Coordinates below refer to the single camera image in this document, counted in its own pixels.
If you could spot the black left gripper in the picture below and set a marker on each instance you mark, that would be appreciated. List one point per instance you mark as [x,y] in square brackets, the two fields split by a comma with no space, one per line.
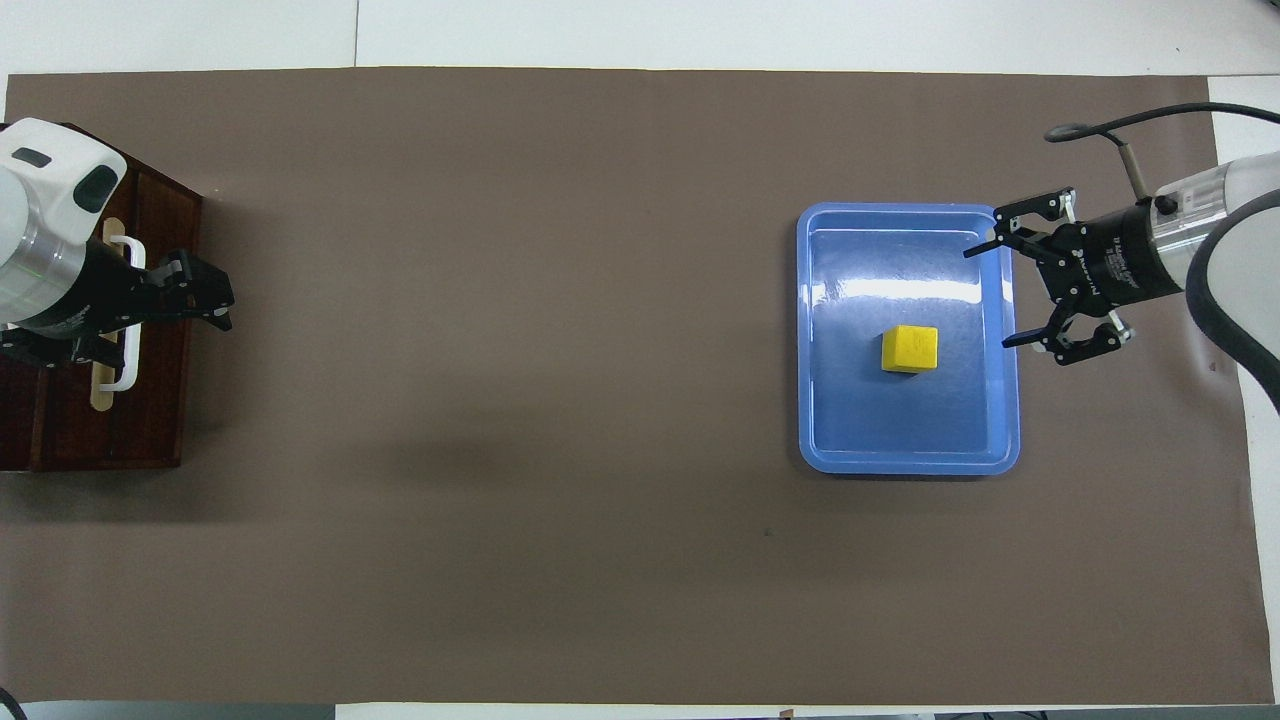
[95,290]

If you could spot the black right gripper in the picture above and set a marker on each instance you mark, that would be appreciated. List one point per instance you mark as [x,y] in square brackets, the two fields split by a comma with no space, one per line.
[1110,258]

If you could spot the dark wooden drawer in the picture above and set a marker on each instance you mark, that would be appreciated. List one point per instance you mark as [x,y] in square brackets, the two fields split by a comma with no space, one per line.
[160,400]

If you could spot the yellow cube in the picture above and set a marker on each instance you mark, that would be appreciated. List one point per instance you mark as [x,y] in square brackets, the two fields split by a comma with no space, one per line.
[910,350]

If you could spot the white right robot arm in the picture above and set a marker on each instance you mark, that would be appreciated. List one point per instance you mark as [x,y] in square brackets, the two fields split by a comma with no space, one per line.
[1240,280]

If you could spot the dark wooden drawer cabinet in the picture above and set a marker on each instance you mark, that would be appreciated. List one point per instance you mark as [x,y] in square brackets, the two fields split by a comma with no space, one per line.
[15,420]

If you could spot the blue plastic tray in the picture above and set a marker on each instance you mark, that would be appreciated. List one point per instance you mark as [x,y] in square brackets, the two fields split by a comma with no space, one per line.
[860,400]

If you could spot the brown table mat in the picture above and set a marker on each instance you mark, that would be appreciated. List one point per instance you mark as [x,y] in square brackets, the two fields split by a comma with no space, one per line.
[550,400]

